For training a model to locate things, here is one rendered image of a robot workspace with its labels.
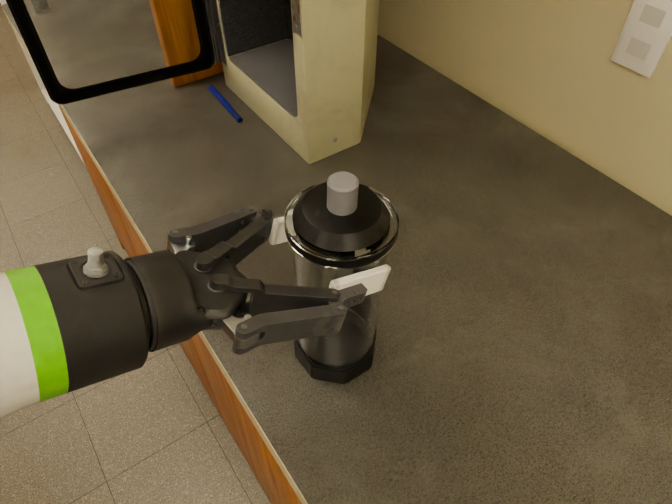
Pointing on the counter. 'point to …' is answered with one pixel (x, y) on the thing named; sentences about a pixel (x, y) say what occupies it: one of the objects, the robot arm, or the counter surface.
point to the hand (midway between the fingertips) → (336, 251)
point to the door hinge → (216, 31)
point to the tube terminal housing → (322, 78)
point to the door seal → (115, 83)
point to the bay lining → (254, 23)
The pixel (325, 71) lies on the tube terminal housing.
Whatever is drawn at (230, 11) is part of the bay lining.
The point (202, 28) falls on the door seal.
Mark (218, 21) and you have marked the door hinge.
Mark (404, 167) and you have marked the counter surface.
